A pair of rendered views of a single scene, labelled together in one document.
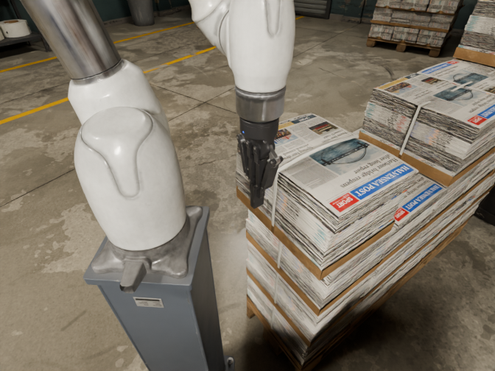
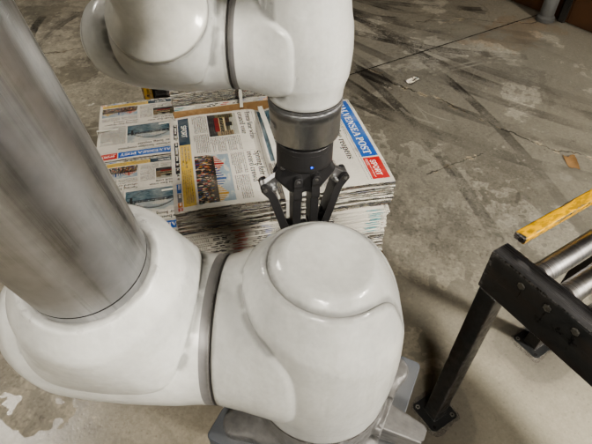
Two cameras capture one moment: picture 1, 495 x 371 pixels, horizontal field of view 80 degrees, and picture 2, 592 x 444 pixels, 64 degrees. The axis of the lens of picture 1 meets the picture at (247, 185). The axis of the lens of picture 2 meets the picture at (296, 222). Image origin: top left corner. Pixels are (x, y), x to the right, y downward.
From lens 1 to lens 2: 0.57 m
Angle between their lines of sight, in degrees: 49
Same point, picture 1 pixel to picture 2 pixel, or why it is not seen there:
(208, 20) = (199, 47)
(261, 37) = (351, 29)
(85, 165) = (377, 339)
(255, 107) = (336, 122)
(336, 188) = (351, 163)
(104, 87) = (172, 264)
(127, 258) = (380, 422)
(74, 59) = (122, 260)
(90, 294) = not seen: outside the picture
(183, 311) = not seen: hidden behind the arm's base
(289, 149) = (248, 171)
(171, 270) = (401, 375)
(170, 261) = not seen: hidden behind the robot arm
